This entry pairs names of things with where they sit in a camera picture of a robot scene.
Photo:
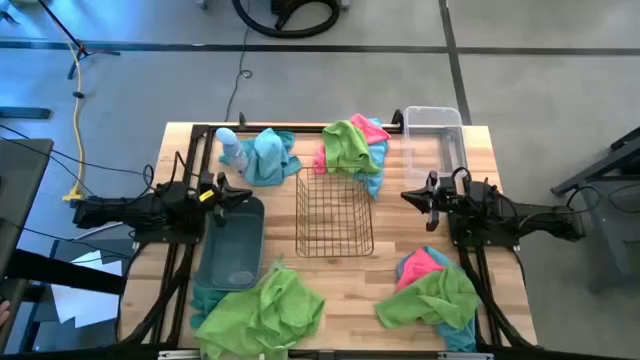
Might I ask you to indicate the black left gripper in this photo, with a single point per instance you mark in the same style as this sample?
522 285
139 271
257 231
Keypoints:
202 185

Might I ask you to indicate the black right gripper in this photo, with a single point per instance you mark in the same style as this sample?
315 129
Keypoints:
450 197

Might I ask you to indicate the blue microfiber towel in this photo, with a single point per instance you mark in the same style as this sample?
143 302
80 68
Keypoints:
375 180
460 337
270 160

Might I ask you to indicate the teal plastic basket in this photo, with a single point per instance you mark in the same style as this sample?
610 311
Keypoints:
235 250

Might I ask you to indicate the pink microfiber towel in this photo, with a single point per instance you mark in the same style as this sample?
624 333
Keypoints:
370 129
417 267

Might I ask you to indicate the clear plastic bin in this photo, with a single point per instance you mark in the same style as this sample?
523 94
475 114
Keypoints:
432 120

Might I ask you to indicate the green microfiber towel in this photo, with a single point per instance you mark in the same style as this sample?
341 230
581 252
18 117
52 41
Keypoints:
260 315
347 147
435 300

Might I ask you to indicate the teal microfiber towel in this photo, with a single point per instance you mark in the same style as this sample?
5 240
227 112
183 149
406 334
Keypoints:
205 302

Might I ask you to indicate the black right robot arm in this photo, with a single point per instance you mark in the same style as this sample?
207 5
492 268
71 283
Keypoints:
540 220

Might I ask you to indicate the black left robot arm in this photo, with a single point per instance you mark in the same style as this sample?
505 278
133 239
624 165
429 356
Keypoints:
120 212

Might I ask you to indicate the light blue spray bottle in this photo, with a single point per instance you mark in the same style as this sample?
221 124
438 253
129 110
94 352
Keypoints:
230 142

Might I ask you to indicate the black table clamp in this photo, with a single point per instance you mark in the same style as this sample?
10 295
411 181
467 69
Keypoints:
242 120
397 119

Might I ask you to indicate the black floor beam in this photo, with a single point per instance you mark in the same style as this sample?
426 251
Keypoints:
65 272

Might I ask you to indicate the white paper sheet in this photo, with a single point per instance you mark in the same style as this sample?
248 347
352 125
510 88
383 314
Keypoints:
82 307

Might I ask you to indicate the black tripod stand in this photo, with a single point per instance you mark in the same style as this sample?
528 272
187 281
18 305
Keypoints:
82 51

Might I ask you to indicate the black desk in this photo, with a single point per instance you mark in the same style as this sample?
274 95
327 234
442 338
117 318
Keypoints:
22 180

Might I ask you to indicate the black flat floor bar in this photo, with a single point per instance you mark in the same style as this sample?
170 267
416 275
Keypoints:
25 113

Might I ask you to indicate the person's hand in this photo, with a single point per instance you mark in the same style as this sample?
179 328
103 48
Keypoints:
3 314

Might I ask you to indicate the black aluminium table frame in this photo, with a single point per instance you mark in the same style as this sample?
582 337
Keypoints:
305 128

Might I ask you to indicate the silver metal bracket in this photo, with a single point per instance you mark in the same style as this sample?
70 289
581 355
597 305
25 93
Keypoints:
185 354
465 356

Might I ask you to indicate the dark metal table frame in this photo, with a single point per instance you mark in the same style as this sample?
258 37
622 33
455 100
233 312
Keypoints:
607 235

